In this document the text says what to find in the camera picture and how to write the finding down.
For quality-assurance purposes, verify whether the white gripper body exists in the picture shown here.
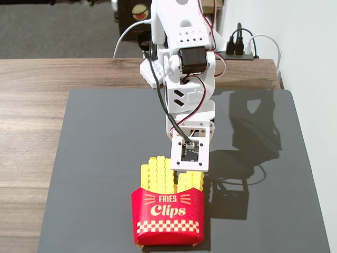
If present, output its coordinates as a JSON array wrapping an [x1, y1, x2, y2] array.
[[165, 101, 216, 138]]

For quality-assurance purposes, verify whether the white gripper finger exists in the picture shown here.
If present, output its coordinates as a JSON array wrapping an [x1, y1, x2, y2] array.
[[201, 120, 216, 149]]

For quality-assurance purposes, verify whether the wide yellow crinkle fry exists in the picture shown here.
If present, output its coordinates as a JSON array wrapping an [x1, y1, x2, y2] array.
[[192, 170, 205, 191]]

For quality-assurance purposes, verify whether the short yellow crinkle fry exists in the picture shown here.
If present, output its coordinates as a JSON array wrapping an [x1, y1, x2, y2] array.
[[177, 171, 193, 192], [140, 164, 150, 190]]

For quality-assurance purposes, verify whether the tall yellow crinkle fry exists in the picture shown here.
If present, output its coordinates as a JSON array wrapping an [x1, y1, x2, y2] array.
[[148, 157, 158, 191], [156, 155, 166, 192], [165, 158, 175, 192]]

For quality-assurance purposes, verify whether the black power strip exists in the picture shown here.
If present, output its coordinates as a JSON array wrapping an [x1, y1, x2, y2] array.
[[215, 50, 261, 60]]

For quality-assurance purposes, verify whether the red fries clips box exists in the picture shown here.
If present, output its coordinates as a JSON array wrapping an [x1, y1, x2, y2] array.
[[131, 187, 206, 247]]

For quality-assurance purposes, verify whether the dark grey mat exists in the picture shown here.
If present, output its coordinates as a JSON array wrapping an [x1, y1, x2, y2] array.
[[36, 88, 331, 253]]

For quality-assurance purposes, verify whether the dark box with round sticker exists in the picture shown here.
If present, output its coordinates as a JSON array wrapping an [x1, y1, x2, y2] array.
[[117, 0, 153, 42]]

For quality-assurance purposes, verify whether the red white servo wire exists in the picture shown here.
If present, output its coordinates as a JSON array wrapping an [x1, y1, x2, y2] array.
[[169, 0, 229, 133]]

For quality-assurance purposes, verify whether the black camera cable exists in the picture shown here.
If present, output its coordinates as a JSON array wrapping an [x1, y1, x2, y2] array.
[[143, 51, 191, 145]]

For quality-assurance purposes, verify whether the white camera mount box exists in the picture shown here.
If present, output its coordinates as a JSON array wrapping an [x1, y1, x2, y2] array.
[[170, 131, 211, 173]]

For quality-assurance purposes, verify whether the white plug with cable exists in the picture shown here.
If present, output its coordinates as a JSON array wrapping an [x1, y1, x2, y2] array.
[[244, 33, 282, 73]]

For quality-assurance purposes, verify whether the black ring clamp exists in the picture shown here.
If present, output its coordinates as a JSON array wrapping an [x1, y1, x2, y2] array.
[[137, 31, 153, 50]]

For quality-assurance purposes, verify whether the white cable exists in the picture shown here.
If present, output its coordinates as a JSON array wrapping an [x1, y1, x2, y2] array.
[[113, 18, 153, 59]]

